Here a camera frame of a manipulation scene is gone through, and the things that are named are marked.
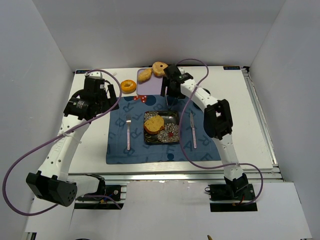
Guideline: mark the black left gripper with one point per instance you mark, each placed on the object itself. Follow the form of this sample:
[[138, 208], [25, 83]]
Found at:
[[111, 97]]

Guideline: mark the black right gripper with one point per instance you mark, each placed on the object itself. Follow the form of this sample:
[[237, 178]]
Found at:
[[170, 92]]

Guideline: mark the silver metal tongs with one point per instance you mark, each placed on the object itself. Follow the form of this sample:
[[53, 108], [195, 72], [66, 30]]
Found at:
[[171, 102]]

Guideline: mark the golden bread slice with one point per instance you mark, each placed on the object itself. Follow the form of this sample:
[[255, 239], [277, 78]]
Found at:
[[154, 125]]

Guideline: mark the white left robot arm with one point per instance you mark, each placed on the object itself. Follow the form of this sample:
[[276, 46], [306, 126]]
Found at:
[[52, 181]]

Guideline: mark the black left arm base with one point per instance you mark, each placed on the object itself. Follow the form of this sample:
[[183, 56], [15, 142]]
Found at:
[[100, 195]]

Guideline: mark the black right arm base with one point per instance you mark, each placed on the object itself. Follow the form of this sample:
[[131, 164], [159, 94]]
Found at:
[[223, 200]]

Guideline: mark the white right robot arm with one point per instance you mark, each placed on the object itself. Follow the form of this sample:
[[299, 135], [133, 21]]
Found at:
[[217, 122]]

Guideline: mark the small oval bread roll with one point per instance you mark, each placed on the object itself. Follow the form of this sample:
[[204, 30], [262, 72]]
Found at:
[[144, 75]]

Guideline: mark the lilac plastic tray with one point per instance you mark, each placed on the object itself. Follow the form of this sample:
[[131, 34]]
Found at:
[[152, 86]]

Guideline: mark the speckled bagel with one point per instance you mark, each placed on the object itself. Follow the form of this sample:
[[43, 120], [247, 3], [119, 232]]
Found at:
[[158, 68]]

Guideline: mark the orange sugared doughnut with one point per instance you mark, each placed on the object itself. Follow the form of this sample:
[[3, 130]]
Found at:
[[128, 86]]

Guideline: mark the black floral square plate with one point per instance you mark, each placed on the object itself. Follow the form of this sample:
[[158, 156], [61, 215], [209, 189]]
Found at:
[[170, 133]]

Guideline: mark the blue letter-print placemat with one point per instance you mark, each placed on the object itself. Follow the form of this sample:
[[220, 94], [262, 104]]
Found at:
[[141, 152]]

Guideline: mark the fork with pink handle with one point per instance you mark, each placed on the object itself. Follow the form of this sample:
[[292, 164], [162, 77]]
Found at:
[[128, 123]]

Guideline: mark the knife with pink handle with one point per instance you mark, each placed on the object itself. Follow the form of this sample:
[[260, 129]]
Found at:
[[192, 125]]

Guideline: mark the aluminium table frame rail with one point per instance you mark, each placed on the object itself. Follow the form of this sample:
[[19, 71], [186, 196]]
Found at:
[[275, 172]]

